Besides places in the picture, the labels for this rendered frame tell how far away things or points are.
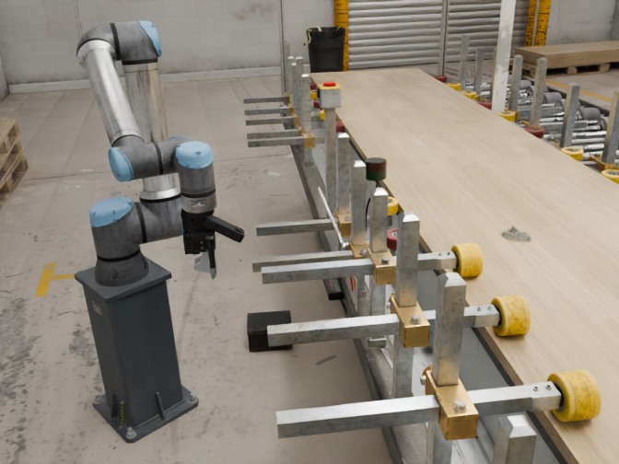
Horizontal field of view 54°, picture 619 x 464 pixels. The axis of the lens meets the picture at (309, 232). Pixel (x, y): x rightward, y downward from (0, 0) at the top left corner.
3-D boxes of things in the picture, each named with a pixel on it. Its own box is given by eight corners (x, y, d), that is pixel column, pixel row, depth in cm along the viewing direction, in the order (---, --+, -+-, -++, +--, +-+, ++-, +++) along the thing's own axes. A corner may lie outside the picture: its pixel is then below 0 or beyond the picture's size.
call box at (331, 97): (321, 110, 204) (321, 87, 201) (318, 106, 211) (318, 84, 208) (341, 110, 205) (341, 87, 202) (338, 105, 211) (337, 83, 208)
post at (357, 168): (353, 316, 181) (353, 163, 161) (351, 310, 184) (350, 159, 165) (365, 315, 182) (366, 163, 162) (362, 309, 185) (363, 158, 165)
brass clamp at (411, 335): (401, 349, 117) (402, 327, 115) (384, 312, 130) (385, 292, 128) (431, 346, 118) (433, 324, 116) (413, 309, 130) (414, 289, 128)
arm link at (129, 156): (67, 17, 188) (112, 161, 150) (109, 15, 193) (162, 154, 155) (72, 51, 197) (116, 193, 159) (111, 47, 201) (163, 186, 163)
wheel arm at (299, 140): (248, 149, 281) (247, 140, 279) (248, 147, 284) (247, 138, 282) (340, 144, 285) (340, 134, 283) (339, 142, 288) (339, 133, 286)
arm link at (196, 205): (216, 184, 162) (216, 197, 153) (217, 202, 164) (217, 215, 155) (181, 187, 161) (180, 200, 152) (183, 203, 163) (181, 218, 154)
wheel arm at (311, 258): (253, 275, 167) (251, 261, 165) (252, 270, 170) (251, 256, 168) (406, 262, 171) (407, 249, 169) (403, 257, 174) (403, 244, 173)
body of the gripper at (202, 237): (186, 245, 167) (181, 204, 162) (217, 242, 168) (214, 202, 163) (185, 257, 160) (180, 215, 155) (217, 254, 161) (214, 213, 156)
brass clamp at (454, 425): (441, 442, 95) (444, 417, 93) (417, 387, 107) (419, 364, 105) (480, 437, 95) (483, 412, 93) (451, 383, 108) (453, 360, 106)
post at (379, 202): (370, 363, 158) (373, 191, 138) (367, 355, 161) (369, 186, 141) (384, 362, 158) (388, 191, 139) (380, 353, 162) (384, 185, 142)
